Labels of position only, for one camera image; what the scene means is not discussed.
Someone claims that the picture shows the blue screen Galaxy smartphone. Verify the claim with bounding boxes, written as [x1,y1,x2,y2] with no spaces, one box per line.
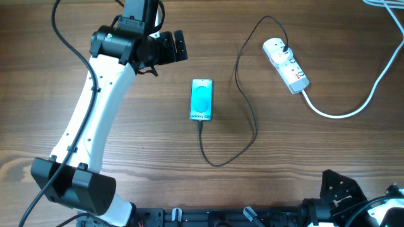
[189,79,213,121]

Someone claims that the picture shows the black USB charging cable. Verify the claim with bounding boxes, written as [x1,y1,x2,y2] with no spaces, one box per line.
[197,15,290,168]

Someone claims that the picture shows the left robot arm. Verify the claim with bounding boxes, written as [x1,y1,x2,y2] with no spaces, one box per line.
[31,1,187,226]

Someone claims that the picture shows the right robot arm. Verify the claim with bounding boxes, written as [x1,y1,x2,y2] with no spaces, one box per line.
[297,170,403,227]

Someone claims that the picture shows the white USB charger plug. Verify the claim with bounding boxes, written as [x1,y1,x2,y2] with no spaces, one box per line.
[270,49,290,64]

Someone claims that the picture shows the white power strip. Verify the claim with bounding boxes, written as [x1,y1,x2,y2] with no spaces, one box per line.
[263,38,309,94]

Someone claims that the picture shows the white power strip cord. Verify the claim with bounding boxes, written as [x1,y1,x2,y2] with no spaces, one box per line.
[301,3,404,120]

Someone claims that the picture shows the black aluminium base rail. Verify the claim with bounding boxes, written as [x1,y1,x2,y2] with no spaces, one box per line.
[76,206,316,227]

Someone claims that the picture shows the white cables top corner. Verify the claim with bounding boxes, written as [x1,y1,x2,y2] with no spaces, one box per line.
[362,0,404,9]

